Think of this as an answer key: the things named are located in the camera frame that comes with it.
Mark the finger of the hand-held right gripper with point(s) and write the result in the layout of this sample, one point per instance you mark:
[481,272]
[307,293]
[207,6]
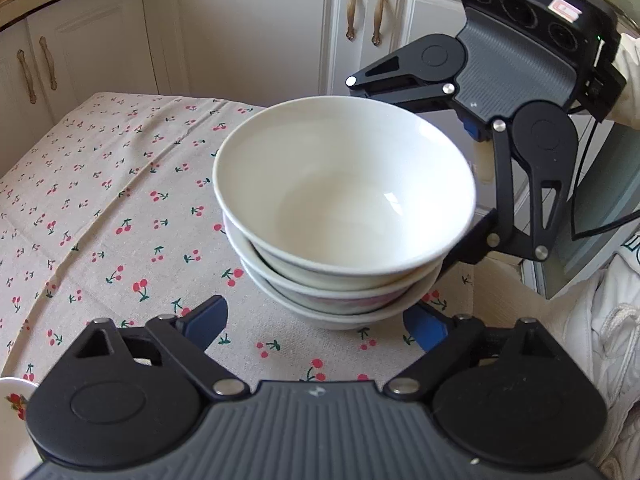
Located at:
[380,72]
[480,247]

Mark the white bowl pink flowers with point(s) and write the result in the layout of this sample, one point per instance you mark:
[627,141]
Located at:
[340,185]
[310,285]
[330,317]

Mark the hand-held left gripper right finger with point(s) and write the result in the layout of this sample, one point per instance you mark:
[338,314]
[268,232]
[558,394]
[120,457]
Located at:
[425,327]

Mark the white plate fruit print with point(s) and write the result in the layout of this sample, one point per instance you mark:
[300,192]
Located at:
[12,410]

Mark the person's white jacket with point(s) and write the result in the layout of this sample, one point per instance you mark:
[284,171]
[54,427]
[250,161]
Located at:
[610,360]

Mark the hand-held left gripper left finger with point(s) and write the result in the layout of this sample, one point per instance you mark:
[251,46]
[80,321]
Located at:
[205,320]

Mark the person's right forearm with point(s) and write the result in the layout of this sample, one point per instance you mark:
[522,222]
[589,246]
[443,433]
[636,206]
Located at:
[631,75]

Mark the cherry print tablecloth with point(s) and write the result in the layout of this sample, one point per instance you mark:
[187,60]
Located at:
[100,210]

